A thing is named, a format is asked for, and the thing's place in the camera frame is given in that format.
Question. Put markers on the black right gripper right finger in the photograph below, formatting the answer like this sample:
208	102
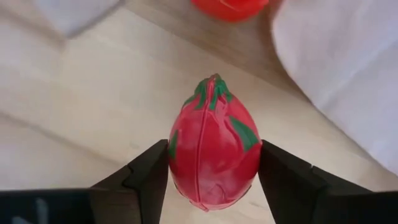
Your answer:
298	193

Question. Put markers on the red toy dragon fruit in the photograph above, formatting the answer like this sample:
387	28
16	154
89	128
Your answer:
214	155

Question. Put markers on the beige cloth towel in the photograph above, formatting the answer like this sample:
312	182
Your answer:
342	62

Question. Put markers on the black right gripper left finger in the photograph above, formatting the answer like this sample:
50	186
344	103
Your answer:
143	189

